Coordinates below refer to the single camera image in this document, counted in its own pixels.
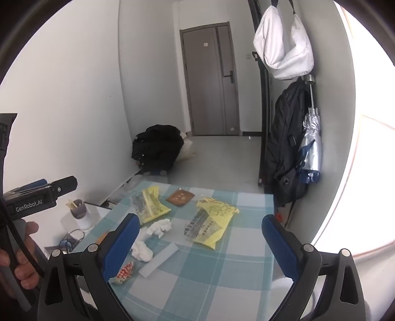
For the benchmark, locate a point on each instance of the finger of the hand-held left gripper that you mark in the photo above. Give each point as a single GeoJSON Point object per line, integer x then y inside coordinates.
{"type": "Point", "coordinates": [63, 185]}
{"type": "Point", "coordinates": [35, 184]}

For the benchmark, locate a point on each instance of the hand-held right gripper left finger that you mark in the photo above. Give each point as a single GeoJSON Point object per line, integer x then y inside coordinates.
{"type": "Point", "coordinates": [120, 243]}

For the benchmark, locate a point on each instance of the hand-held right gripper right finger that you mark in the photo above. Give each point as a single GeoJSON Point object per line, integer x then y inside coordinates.
{"type": "Point", "coordinates": [279, 243]}

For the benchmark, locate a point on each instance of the white foam piece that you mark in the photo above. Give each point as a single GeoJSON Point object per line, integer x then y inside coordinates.
{"type": "Point", "coordinates": [157, 260]}

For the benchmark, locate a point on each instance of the yellow printed plastic wrapper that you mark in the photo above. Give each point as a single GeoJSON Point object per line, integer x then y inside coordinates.
{"type": "Point", "coordinates": [152, 203]}
{"type": "Point", "coordinates": [216, 216]}

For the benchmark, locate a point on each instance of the person's left hand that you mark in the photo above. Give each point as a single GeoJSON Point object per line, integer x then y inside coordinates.
{"type": "Point", "coordinates": [29, 230]}

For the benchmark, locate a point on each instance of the bundle of wooden chopsticks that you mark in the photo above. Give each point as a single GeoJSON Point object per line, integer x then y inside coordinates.
{"type": "Point", "coordinates": [71, 204]}

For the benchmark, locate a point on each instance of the crumpled white tissue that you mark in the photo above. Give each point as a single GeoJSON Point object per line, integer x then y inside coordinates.
{"type": "Point", "coordinates": [159, 227]}
{"type": "Point", "coordinates": [142, 250]}

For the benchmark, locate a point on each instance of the red patterned candy wrapper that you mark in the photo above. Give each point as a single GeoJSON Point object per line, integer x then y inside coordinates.
{"type": "Point", "coordinates": [125, 273]}

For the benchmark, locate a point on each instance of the white chopstick holder cup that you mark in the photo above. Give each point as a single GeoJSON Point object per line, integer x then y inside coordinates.
{"type": "Point", "coordinates": [85, 220]}

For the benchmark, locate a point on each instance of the dark brown sachet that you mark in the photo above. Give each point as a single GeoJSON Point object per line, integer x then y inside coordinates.
{"type": "Point", "coordinates": [180, 197]}

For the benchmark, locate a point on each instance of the black jacket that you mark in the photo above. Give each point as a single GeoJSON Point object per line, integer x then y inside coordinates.
{"type": "Point", "coordinates": [157, 145]}

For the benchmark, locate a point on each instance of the silver folded umbrella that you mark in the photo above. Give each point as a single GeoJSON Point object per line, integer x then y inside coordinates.
{"type": "Point", "coordinates": [310, 139]}

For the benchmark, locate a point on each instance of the black backpack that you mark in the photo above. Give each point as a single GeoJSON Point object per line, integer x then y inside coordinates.
{"type": "Point", "coordinates": [284, 129]}

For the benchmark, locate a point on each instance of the cream cloth bag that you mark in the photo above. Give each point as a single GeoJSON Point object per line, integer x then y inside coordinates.
{"type": "Point", "coordinates": [186, 149]}

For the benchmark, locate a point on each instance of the black framed glass door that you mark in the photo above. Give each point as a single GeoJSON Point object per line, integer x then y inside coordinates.
{"type": "Point", "coordinates": [264, 92]}

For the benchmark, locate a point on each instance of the grey room door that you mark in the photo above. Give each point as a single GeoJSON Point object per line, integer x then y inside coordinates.
{"type": "Point", "coordinates": [206, 80]}

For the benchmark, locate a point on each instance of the white garment on hook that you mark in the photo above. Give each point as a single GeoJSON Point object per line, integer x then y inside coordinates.
{"type": "Point", "coordinates": [284, 40]}

